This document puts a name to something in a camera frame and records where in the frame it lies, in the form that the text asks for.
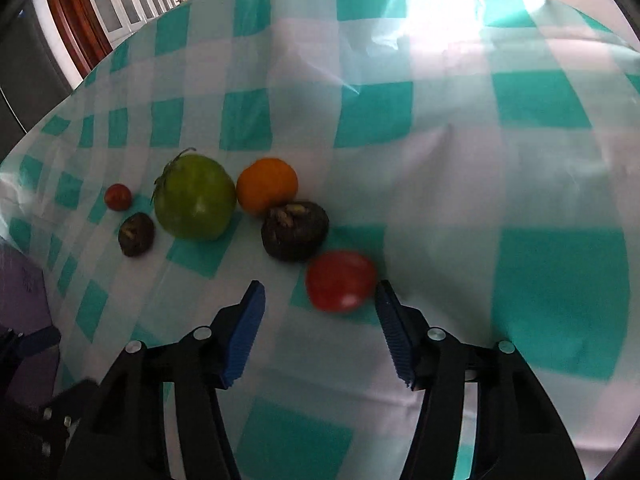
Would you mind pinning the large red tomato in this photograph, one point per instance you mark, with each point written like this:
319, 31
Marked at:
341, 280

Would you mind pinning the purple cloth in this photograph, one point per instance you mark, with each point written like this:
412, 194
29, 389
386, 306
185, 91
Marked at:
20, 290

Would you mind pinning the small red cherry tomato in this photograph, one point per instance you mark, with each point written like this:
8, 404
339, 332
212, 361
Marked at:
117, 196

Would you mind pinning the orange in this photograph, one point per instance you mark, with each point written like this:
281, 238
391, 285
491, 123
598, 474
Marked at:
266, 185

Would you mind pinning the large dark water chestnut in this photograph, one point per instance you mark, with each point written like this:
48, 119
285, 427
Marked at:
295, 231

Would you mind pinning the brown wooden door frame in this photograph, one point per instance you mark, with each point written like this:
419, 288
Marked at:
75, 15

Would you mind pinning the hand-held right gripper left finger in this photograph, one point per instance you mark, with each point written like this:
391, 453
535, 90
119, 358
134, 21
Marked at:
244, 334

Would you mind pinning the teal white checked tablecloth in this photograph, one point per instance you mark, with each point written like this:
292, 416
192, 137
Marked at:
450, 185

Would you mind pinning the green tomato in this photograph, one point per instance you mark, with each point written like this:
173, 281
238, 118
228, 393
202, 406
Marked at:
195, 199

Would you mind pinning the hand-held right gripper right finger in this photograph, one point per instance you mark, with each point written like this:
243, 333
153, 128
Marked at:
396, 341

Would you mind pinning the small dark water chestnut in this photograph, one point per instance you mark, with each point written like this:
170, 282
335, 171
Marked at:
136, 234

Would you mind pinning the dark grey appliance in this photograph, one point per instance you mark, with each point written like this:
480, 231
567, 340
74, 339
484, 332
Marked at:
30, 65

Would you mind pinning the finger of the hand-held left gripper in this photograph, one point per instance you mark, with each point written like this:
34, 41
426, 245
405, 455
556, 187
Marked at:
36, 341
65, 405

